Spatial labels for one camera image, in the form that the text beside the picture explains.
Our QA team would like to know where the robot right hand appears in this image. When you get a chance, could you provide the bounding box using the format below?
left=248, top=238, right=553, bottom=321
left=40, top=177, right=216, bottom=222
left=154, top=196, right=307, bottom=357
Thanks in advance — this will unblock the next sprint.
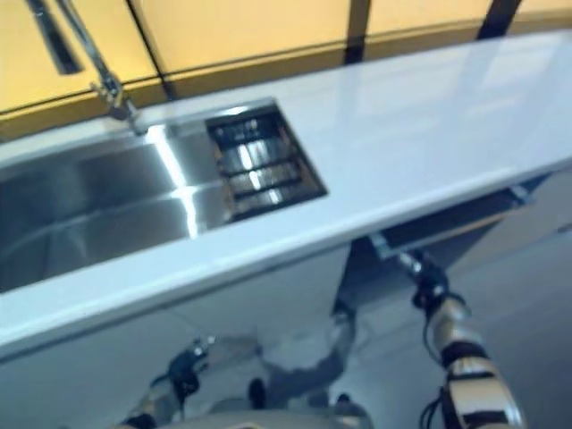
left=397, top=251, right=450, bottom=309

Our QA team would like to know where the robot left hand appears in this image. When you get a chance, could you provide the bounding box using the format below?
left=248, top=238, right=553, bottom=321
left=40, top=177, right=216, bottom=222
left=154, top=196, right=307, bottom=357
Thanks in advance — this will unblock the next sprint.
left=167, top=335, right=218, bottom=397

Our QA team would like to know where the white cabinet door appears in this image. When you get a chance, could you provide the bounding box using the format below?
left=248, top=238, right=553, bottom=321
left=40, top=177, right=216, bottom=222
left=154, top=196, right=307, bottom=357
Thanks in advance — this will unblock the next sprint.
left=0, top=249, right=349, bottom=429

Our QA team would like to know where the stainless steel sink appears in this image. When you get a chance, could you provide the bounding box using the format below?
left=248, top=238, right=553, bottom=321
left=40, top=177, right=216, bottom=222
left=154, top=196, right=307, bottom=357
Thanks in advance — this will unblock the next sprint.
left=0, top=96, right=331, bottom=295

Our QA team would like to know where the black sink drying rack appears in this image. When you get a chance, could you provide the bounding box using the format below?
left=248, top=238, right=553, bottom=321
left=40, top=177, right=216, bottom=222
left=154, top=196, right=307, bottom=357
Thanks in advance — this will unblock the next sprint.
left=204, top=101, right=331, bottom=223

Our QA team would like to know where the chrome kitchen faucet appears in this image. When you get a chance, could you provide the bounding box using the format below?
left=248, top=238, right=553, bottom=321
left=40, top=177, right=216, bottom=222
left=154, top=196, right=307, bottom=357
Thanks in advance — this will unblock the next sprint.
left=24, top=0, right=147, bottom=136

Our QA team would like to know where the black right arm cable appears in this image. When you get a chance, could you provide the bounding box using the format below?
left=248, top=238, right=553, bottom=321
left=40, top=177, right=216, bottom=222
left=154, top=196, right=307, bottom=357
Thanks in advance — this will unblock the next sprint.
left=417, top=292, right=475, bottom=429

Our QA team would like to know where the black window frame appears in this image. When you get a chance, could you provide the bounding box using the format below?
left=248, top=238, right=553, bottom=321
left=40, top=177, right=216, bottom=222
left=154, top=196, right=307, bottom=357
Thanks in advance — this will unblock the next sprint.
left=0, top=0, right=524, bottom=122

